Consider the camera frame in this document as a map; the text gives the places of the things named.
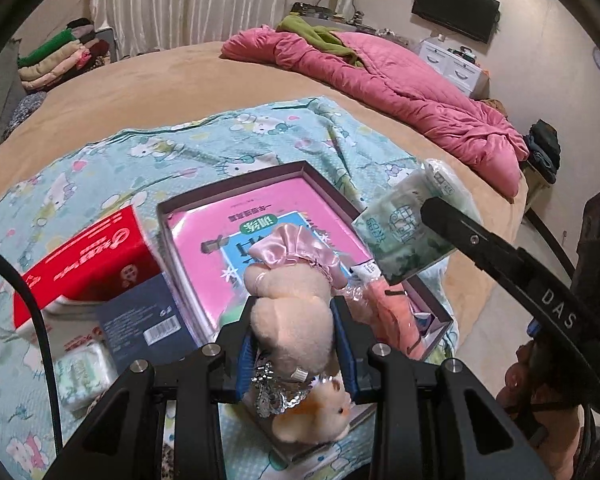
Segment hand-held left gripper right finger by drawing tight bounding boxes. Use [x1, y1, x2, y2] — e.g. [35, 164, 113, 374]
[330, 296, 553, 480]

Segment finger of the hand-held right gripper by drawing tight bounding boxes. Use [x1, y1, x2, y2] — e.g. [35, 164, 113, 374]
[419, 196, 600, 416]

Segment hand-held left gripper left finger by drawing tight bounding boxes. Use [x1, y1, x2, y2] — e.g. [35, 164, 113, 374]
[45, 296, 261, 480]

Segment plush bear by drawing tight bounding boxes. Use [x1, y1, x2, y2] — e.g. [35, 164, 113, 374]
[242, 224, 355, 445]

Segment green printed tissue packet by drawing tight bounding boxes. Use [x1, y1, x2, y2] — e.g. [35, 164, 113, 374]
[352, 158, 483, 285]

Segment dark cardboard box tray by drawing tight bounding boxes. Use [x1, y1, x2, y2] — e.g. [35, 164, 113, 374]
[156, 160, 455, 466]

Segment person's right hand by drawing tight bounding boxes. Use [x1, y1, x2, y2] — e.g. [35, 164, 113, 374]
[497, 345, 586, 480]

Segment navy blue small box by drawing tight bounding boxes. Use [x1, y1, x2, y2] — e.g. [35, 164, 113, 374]
[96, 274, 198, 368]

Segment dark clothes pile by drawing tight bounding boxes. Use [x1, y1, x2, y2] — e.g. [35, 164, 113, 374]
[525, 120, 562, 186]

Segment pale green tissue packet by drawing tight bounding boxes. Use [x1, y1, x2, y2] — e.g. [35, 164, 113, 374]
[55, 342, 120, 411]

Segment pink quilt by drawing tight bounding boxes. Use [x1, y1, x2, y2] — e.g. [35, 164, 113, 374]
[221, 24, 530, 198]

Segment white drawer cabinet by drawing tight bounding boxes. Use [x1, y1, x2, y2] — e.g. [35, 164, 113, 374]
[417, 37, 490, 100]

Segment red and white tissue box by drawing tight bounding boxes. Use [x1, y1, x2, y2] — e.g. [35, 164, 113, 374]
[14, 205, 163, 356]

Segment light blue cartoon cat blanket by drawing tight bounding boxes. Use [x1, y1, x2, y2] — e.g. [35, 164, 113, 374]
[0, 96, 461, 480]

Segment green cloth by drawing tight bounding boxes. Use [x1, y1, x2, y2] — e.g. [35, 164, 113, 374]
[276, 14, 365, 68]

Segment cluttered desk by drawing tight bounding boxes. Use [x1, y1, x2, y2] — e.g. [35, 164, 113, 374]
[290, 0, 381, 31]

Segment bed with tan sheet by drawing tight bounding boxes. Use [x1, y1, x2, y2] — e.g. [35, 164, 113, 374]
[0, 40, 531, 361]

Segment dark patterned pillow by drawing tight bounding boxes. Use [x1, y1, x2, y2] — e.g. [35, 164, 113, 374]
[0, 91, 48, 133]

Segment grey quilted headboard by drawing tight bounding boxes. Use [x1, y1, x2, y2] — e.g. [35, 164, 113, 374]
[0, 37, 28, 171]

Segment stack of folded clothes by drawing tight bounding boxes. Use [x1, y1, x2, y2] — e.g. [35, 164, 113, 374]
[17, 17, 115, 92]

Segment white curtain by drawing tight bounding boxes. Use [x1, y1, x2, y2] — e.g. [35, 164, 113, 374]
[87, 0, 337, 58]

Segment black cable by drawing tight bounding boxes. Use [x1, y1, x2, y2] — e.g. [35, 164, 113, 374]
[0, 242, 63, 436]

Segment black wall monitor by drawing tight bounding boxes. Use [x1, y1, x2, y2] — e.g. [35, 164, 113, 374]
[411, 0, 501, 45]

